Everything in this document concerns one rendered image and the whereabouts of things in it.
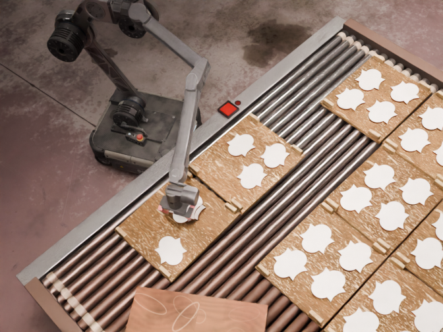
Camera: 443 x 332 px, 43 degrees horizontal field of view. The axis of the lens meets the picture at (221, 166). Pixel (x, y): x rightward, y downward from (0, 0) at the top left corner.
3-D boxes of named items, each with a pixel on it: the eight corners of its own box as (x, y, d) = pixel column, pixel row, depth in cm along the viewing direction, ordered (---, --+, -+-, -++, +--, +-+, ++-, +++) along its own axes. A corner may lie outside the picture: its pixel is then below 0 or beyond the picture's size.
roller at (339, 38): (43, 282, 237) (39, 278, 233) (341, 34, 305) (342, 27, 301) (49, 290, 235) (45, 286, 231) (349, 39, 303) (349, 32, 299)
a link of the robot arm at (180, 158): (191, 82, 235) (185, 72, 225) (205, 83, 234) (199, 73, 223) (173, 183, 228) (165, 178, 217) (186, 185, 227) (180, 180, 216)
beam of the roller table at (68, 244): (20, 280, 240) (14, 275, 235) (335, 23, 313) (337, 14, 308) (31, 294, 237) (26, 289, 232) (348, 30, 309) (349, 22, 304)
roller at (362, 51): (64, 307, 231) (60, 303, 227) (364, 48, 299) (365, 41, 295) (70, 315, 229) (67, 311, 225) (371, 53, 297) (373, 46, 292)
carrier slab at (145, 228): (115, 231, 243) (113, 230, 242) (182, 170, 258) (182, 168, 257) (171, 283, 229) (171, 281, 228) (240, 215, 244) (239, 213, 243)
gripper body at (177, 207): (167, 195, 232) (165, 186, 226) (190, 202, 230) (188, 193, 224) (161, 209, 229) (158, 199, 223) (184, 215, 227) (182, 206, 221)
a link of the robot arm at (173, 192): (167, 180, 221) (162, 193, 218) (184, 184, 219) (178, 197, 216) (169, 190, 226) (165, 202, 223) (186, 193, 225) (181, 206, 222)
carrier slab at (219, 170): (186, 168, 259) (186, 166, 257) (248, 116, 273) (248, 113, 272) (242, 215, 244) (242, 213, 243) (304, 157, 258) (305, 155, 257)
